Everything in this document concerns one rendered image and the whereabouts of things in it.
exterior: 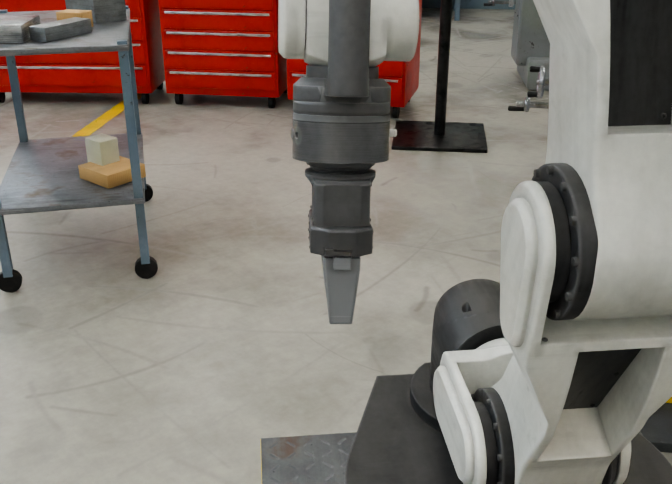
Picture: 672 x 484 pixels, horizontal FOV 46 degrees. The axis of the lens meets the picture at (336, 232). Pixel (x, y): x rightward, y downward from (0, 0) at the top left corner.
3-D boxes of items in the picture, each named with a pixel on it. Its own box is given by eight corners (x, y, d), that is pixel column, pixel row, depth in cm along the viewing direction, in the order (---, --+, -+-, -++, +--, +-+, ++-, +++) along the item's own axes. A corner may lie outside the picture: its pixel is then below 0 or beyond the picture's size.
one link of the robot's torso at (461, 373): (429, 417, 113) (434, 337, 107) (567, 409, 115) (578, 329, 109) (466, 525, 94) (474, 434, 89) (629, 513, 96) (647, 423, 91)
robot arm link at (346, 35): (290, 111, 76) (291, -13, 74) (401, 113, 77) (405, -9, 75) (294, 119, 65) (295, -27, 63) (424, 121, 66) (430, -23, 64)
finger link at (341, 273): (322, 321, 71) (323, 253, 70) (358, 321, 71) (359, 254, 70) (322, 327, 69) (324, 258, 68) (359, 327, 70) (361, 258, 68)
